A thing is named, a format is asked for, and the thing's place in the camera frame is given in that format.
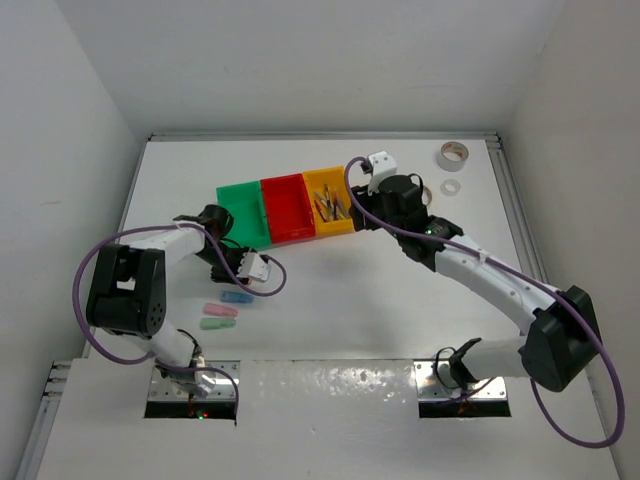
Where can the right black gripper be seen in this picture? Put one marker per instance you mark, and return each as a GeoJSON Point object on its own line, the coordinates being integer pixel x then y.
{"type": "Point", "coordinates": [363, 198]}

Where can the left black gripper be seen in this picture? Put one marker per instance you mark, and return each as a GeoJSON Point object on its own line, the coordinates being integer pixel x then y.
{"type": "Point", "coordinates": [234, 270]}

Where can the blue eraser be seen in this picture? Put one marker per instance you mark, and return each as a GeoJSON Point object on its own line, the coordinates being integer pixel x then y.
{"type": "Point", "coordinates": [236, 297]}

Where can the red pen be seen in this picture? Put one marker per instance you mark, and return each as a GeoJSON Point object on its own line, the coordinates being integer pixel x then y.
{"type": "Point", "coordinates": [318, 202]}
{"type": "Point", "coordinates": [332, 207]}

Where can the pink eraser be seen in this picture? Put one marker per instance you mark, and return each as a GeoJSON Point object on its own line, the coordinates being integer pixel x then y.
{"type": "Point", "coordinates": [217, 310]}

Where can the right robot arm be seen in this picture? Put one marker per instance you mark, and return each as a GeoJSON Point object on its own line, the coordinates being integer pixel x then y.
{"type": "Point", "coordinates": [551, 347]}

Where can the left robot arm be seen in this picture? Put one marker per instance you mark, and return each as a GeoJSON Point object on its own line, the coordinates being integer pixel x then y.
{"type": "Point", "coordinates": [128, 292]}

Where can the yellow plastic bin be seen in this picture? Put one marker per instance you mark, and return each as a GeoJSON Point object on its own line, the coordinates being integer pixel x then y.
{"type": "Point", "coordinates": [334, 179]}

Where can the green plastic bin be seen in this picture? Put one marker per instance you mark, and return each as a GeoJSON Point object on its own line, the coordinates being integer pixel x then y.
{"type": "Point", "coordinates": [246, 205]}

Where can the small white tape roll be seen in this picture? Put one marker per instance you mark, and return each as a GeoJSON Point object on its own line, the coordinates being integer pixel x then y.
{"type": "Point", "coordinates": [450, 187]}

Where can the red plastic bin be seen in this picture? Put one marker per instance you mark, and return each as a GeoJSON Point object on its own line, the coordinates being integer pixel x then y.
{"type": "Point", "coordinates": [288, 210]}

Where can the green eraser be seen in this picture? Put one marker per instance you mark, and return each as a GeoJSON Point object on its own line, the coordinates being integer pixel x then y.
{"type": "Point", "coordinates": [213, 323]}

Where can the large white tape roll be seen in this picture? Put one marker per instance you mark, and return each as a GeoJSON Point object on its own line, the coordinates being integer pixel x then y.
{"type": "Point", "coordinates": [453, 156]}

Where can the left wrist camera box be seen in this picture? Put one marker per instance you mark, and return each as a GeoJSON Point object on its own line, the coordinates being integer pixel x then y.
{"type": "Point", "coordinates": [254, 267]}

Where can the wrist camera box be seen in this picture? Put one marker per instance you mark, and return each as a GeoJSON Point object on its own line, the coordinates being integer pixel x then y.
{"type": "Point", "coordinates": [378, 166]}
{"type": "Point", "coordinates": [254, 267]}

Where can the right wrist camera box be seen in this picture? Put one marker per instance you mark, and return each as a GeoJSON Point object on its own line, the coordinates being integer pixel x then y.
{"type": "Point", "coordinates": [378, 166]}

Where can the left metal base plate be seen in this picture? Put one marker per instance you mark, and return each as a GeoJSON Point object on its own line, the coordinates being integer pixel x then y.
{"type": "Point", "coordinates": [215, 383]}

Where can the metal base plate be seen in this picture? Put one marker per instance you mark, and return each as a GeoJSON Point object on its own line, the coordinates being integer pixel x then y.
{"type": "Point", "coordinates": [430, 389]}
{"type": "Point", "coordinates": [215, 383]}

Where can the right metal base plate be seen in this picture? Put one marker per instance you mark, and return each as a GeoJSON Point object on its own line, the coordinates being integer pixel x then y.
{"type": "Point", "coordinates": [430, 389]}

